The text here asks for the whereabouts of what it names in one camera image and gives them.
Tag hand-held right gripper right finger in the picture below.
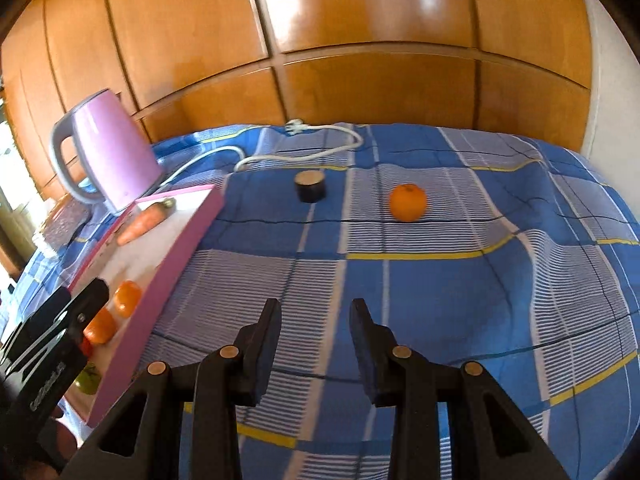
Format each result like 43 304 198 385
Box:
348 298 571 480

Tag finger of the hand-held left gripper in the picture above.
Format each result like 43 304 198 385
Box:
0 286 74 362
9 279 110 377

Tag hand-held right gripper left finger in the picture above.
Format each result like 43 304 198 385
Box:
75 298 283 480

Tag orange tangerine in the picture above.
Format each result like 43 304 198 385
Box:
389 183 428 223
82 306 118 346
113 280 143 318

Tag green tangerine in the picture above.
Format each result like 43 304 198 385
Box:
74 362 103 395

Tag pink tray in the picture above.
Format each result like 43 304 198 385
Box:
65 185 226 428

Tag blue plaid blanket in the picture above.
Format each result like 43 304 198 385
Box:
10 121 640 480

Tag grey speckled object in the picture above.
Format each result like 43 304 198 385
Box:
32 200 91 256

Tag carrot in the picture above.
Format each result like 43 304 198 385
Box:
116 200 176 247

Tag pink electric kettle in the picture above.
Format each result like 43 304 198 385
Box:
50 88 163 215

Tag small eggplant slice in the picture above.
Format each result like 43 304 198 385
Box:
294 170 327 204

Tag wooden wardrobe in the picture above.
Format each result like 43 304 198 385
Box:
0 0 596 201

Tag white power cable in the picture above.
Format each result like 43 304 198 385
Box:
160 119 365 188

